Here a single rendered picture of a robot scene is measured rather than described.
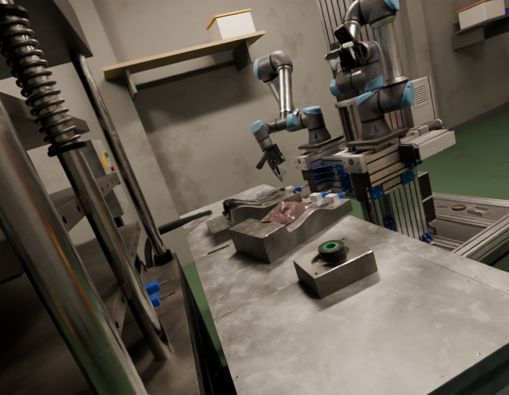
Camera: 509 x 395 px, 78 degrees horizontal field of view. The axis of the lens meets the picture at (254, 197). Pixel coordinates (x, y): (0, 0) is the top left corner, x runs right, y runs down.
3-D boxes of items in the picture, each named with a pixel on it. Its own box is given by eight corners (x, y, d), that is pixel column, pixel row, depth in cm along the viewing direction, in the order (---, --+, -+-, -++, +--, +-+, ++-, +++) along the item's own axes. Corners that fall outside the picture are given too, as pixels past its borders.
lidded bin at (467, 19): (478, 24, 506) (476, 6, 499) (507, 14, 469) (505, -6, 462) (459, 30, 489) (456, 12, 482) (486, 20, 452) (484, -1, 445)
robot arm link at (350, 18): (337, 4, 152) (325, 88, 138) (358, -8, 145) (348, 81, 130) (347, 21, 160) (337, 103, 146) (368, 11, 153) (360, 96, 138)
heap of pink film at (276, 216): (298, 205, 155) (294, 190, 153) (325, 208, 140) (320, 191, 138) (258, 228, 142) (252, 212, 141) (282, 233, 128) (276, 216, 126)
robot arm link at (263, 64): (307, 132, 210) (268, 57, 179) (287, 136, 218) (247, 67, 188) (311, 121, 217) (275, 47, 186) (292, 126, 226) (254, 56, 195)
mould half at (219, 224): (285, 199, 192) (279, 179, 188) (305, 207, 167) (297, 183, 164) (208, 230, 181) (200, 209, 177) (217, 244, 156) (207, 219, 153)
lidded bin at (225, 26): (245, 42, 352) (239, 21, 346) (258, 31, 321) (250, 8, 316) (212, 50, 338) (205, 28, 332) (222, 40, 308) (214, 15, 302)
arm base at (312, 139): (322, 138, 220) (318, 124, 217) (336, 136, 206) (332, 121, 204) (305, 145, 215) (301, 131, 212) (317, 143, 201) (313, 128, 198)
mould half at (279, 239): (312, 206, 165) (307, 186, 163) (352, 210, 144) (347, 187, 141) (236, 251, 141) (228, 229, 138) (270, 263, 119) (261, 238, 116)
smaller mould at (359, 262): (348, 254, 108) (344, 236, 106) (378, 270, 94) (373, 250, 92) (297, 278, 103) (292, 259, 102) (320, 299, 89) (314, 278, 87)
